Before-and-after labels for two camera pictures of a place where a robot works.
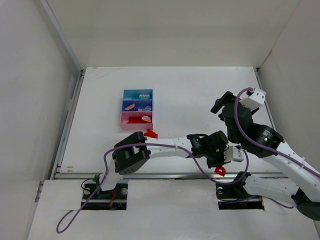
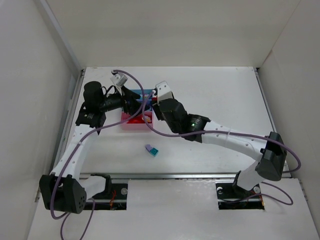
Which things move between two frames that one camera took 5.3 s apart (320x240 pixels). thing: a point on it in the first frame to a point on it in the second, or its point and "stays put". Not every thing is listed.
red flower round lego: (146, 118) stays put
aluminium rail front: (61, 176) stays put
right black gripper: (225, 104) to (158, 112)
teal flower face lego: (144, 96) stays put
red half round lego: (220, 171) to (136, 120)
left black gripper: (215, 161) to (127, 104)
